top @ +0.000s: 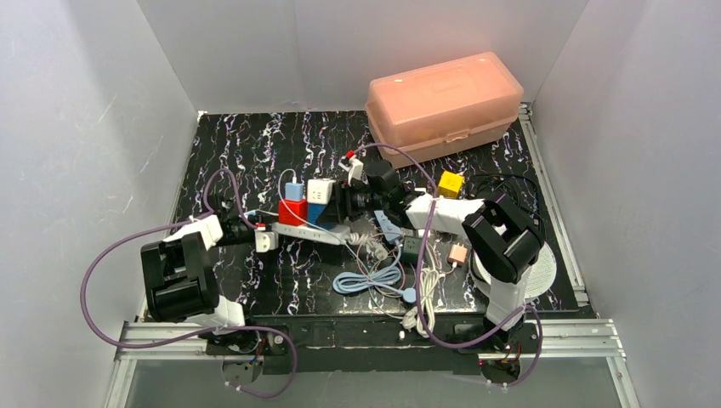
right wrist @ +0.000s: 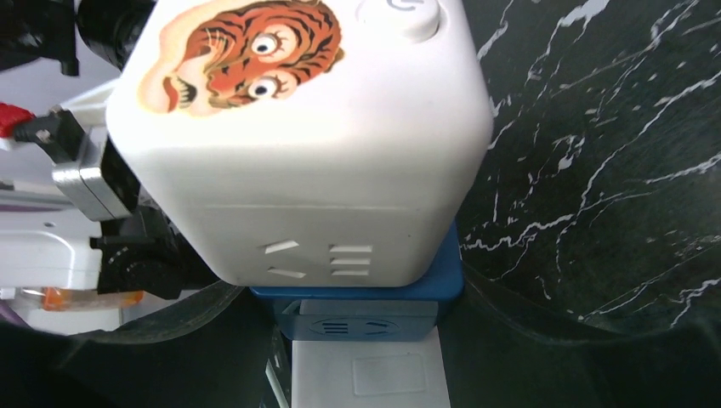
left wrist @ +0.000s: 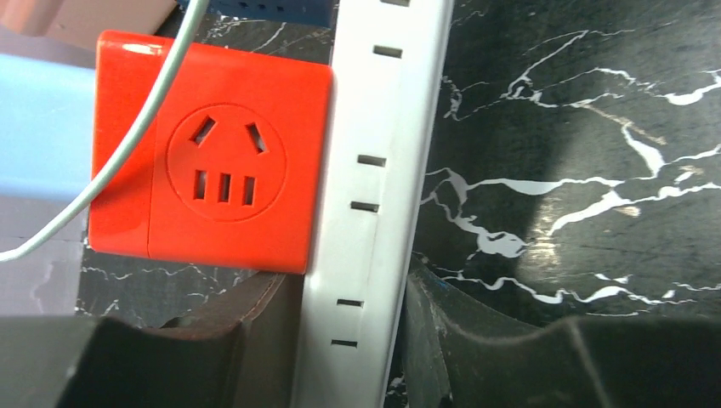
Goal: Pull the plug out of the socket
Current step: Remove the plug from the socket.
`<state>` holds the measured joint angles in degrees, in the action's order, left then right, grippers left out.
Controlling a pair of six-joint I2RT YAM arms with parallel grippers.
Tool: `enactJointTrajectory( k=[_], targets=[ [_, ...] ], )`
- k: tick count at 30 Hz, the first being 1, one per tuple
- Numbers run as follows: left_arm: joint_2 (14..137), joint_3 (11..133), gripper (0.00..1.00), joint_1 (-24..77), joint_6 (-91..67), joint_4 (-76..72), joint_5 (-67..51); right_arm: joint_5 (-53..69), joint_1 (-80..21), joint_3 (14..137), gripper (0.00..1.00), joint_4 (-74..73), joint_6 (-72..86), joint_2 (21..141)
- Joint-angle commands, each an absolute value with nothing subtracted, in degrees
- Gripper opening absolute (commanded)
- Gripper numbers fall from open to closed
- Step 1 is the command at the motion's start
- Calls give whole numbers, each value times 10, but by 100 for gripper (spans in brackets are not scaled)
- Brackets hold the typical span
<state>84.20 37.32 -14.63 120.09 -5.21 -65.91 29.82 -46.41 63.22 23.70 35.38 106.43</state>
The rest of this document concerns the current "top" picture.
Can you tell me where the red power adapter plug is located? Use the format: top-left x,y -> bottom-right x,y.
278,199 -> 308,226

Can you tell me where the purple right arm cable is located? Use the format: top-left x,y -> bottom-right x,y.
344,143 -> 545,389

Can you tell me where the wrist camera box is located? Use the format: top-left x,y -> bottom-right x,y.
338,150 -> 364,186
254,224 -> 279,253

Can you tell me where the light blue cable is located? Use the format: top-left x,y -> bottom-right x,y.
331,261 -> 418,305

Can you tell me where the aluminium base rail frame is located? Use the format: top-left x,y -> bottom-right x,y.
105,314 -> 639,407

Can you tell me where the yellow cube socket adapter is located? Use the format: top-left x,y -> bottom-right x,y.
437,170 -> 465,199

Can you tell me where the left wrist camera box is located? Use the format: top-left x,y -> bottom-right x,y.
254,224 -> 279,253

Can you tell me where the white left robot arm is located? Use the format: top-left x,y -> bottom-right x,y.
140,195 -> 255,333

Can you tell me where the small pink usb plug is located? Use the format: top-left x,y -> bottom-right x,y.
446,243 -> 468,268

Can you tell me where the white power cord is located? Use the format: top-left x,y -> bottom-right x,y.
400,264 -> 443,339

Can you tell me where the black coiled usb cable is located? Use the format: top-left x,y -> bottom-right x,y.
467,173 -> 547,226

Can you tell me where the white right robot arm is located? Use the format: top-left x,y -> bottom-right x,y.
318,157 -> 545,332

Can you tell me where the white knotted strip cord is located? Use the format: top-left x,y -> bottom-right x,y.
348,231 -> 391,263

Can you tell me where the thin pink charging cable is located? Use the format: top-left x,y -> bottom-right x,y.
349,236 -> 451,294

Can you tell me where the long white power strip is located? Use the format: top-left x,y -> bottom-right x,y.
272,222 -> 350,246

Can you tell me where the pink translucent storage box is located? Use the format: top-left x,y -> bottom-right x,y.
365,52 -> 524,168

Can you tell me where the light blue socket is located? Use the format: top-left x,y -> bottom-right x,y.
373,210 -> 403,245

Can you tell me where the small light blue charger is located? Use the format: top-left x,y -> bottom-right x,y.
284,181 -> 305,201

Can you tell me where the blue power adapter plug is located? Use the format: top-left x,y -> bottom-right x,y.
306,203 -> 327,228

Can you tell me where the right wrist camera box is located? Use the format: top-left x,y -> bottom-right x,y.
338,150 -> 364,186

